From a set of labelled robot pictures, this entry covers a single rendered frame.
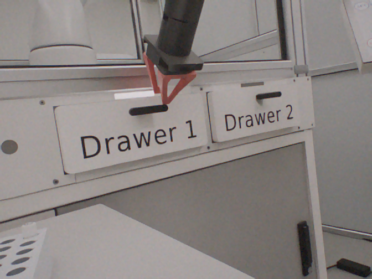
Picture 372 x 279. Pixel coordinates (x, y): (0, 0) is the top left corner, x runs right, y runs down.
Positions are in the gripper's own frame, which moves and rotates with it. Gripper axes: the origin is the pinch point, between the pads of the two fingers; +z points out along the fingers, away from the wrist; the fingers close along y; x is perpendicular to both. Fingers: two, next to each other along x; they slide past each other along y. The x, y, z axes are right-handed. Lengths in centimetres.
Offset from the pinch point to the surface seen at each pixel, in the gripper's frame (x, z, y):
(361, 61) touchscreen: -64, -4, 1
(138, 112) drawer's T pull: 6.0, 1.1, -2.9
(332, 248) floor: -131, 109, -13
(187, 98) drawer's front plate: -7.1, 2.4, 1.2
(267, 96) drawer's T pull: -26.7, 1.5, -2.0
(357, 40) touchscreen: -68, -8, 8
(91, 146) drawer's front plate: 13.7, 6.9, -3.3
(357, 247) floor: -140, 103, -20
